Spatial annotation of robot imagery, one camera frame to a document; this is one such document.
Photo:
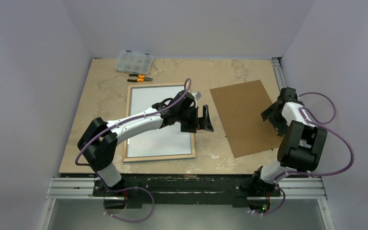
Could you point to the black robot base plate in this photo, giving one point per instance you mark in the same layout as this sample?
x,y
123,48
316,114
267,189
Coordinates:
x,y
237,190

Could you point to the orange black pliers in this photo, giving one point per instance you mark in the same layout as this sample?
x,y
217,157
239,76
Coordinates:
x,y
139,78

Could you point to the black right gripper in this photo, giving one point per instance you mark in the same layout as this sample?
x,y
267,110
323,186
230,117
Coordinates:
x,y
271,114

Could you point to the grey landscape photo print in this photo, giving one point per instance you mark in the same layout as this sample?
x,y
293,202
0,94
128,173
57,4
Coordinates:
x,y
161,143

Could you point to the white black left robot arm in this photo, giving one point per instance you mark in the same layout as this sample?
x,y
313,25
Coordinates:
x,y
99,141

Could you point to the brown cardboard backing board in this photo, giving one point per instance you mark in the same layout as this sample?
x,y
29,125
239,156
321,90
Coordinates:
x,y
239,107

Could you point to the clear plastic organizer box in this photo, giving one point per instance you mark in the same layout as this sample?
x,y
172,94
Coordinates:
x,y
133,63

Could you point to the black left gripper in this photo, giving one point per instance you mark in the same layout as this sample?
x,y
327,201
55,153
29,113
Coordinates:
x,y
203,123

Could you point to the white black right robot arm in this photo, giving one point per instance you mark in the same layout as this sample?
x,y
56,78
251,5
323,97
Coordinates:
x,y
302,145

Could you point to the aluminium front rail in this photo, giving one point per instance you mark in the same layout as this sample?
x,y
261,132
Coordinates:
x,y
83,188

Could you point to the blue wooden picture frame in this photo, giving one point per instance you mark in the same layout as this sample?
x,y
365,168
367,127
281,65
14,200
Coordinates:
x,y
144,122

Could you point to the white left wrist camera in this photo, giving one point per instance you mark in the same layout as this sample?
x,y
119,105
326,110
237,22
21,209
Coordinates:
x,y
197,95

